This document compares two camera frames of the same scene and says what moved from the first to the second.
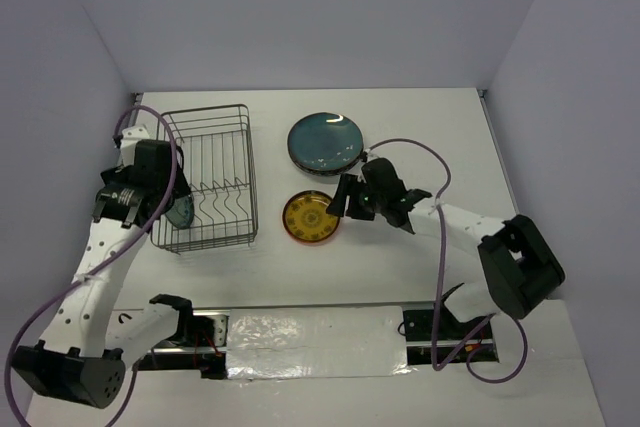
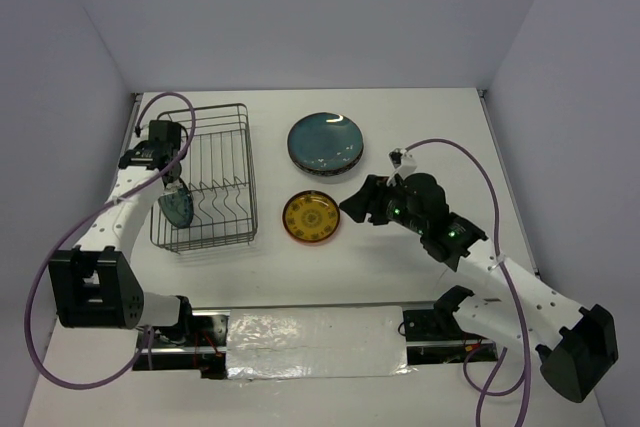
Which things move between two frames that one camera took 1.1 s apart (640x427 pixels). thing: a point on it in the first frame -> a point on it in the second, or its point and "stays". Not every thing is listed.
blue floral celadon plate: [182, 212] stays
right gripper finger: [344, 188] -> [370, 198]
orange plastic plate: [310, 243] stays
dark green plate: [325, 143] stays
